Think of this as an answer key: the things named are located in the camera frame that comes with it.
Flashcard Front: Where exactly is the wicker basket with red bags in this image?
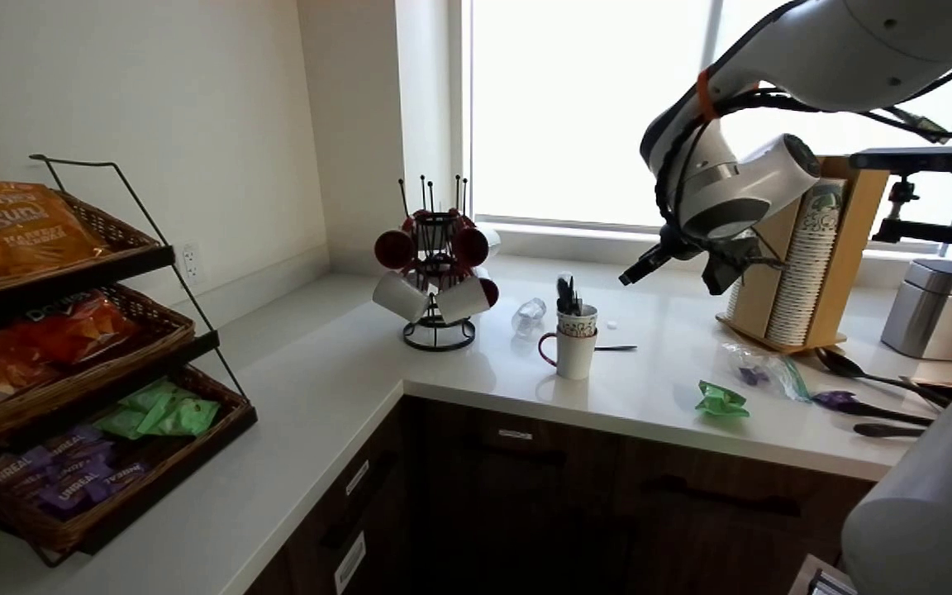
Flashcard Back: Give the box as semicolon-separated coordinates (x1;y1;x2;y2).
0;280;221;447

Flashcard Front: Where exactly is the black wire mug tree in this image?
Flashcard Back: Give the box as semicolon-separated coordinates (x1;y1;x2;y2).
393;173;481;355

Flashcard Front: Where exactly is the small purple packet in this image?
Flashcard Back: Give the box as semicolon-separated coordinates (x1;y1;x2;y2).
735;360;774;389

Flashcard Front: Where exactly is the white ceramic mug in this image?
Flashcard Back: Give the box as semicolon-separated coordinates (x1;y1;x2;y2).
536;316;602;385

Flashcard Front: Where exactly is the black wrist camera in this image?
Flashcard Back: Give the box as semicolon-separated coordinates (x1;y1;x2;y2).
699;228;782;300

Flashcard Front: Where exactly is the dark wood cabinet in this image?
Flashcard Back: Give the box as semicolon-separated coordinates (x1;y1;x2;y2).
241;392;900;595

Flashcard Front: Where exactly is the orange cable strap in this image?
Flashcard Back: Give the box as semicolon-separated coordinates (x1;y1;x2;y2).
693;69;721;127

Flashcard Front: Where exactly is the orange snack bag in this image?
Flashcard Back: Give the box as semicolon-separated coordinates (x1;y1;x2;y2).
0;176;105;278

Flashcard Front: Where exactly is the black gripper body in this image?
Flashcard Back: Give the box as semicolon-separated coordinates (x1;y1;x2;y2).
654;225;714;276

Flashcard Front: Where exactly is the purple spoon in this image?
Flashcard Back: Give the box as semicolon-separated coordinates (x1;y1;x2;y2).
811;388;934;430

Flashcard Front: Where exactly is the black spoon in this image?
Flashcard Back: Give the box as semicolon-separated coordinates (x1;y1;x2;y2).
813;343;952;403

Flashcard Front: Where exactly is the wicker basket with orange bags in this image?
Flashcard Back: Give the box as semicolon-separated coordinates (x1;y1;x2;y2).
0;192;179;313

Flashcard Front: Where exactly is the small black utensil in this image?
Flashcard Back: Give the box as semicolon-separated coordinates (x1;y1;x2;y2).
848;419;918;441

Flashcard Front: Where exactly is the black wire rack frame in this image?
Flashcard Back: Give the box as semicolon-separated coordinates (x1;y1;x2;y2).
25;152;254;414

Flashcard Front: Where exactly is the teal stirrer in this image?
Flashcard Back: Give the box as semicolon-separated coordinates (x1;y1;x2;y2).
776;356;816;403

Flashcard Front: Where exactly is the white hanging mug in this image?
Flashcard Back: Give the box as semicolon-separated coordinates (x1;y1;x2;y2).
438;276;492;323
371;272;431;323

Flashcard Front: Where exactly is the green packet pile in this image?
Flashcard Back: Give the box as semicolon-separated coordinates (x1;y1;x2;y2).
93;378;226;443

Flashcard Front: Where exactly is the stack of paper cups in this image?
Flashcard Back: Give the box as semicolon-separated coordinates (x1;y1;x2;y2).
767;180;848;349

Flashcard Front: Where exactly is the grey metal canister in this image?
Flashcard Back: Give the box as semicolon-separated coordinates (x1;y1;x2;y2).
878;259;952;360

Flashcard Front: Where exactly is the purple packet pile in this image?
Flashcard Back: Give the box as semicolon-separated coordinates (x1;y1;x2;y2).
0;425;150;520

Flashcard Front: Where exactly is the wicker basket with small packets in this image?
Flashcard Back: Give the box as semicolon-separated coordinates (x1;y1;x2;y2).
0;363;262;568

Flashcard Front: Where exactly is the black camera on stand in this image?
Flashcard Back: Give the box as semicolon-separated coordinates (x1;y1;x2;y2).
846;143;952;256

